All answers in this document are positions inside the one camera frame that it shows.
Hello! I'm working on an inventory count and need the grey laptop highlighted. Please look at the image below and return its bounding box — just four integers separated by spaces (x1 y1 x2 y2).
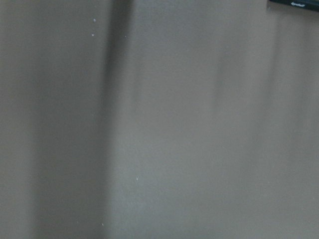
269 0 319 11

